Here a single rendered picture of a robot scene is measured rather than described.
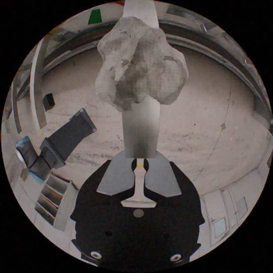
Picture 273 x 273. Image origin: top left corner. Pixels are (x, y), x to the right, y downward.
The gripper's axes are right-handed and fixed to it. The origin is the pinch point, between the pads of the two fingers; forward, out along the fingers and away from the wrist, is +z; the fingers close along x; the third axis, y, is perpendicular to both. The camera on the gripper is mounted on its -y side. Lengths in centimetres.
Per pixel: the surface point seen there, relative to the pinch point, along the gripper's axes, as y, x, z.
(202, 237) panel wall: 244, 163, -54
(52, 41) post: -30.5, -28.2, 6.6
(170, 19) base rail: -32.2, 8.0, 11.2
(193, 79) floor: -24, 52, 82
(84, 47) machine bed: -55, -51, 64
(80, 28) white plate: -30.1, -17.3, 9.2
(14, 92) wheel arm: -19, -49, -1
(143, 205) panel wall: 229, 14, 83
